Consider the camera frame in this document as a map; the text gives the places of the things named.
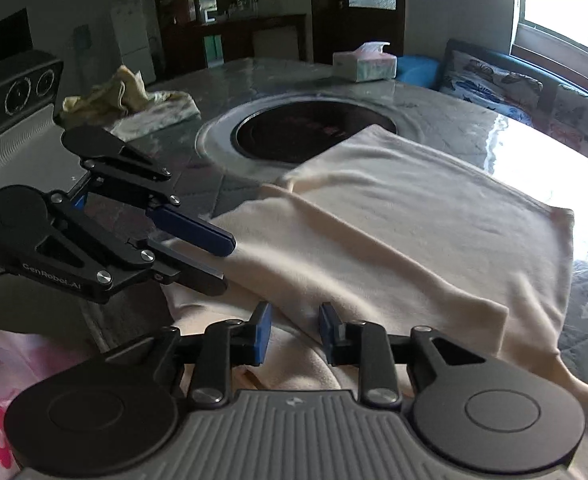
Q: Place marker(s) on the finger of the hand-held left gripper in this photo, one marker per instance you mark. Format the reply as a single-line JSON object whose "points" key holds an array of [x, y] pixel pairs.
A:
{"points": [[189, 230], [194, 272]]}

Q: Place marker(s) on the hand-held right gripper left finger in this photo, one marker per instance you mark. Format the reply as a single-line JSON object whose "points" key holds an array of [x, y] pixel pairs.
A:
{"points": [[263, 335]]}

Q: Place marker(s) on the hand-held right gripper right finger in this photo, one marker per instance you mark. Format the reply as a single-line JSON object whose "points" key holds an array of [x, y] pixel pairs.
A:
{"points": [[326, 332]]}

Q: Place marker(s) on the cream fleece garment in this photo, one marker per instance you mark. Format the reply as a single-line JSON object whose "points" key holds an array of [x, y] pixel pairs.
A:
{"points": [[399, 210]]}

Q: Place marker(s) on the crumpled yellow cloth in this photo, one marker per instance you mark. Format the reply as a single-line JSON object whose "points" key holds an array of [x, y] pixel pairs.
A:
{"points": [[109, 92]]}

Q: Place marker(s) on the black television screen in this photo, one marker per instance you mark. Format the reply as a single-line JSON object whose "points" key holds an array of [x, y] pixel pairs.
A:
{"points": [[1, 35]]}

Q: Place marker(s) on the floral patterned cloth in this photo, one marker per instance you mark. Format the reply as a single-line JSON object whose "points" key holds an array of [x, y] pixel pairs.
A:
{"points": [[154, 110]]}

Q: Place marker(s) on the black round induction cooktop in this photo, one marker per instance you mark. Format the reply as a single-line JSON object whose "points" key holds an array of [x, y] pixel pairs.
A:
{"points": [[274, 135]]}

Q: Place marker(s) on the white refrigerator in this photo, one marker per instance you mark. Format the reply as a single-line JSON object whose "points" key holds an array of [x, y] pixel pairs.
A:
{"points": [[134, 35]]}

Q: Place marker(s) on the dark wooden low cabinet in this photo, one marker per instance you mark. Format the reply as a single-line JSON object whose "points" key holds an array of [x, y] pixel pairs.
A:
{"points": [[254, 35]]}

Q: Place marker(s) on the pink floral clothing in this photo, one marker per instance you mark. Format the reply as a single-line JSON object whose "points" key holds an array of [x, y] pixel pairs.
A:
{"points": [[4, 370]]}

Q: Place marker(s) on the tall dark wooden cabinet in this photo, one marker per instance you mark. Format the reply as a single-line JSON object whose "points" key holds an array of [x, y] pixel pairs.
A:
{"points": [[194, 0]]}

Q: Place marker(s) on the white tissue box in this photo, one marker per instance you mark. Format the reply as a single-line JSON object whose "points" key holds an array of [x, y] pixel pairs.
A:
{"points": [[364, 67]]}

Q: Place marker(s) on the teal sofa bench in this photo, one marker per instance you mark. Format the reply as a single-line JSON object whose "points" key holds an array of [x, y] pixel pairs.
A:
{"points": [[419, 67]]}

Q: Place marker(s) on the butterfly print cushion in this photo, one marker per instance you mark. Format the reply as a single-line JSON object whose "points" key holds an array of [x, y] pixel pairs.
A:
{"points": [[584, 115], [494, 85]]}

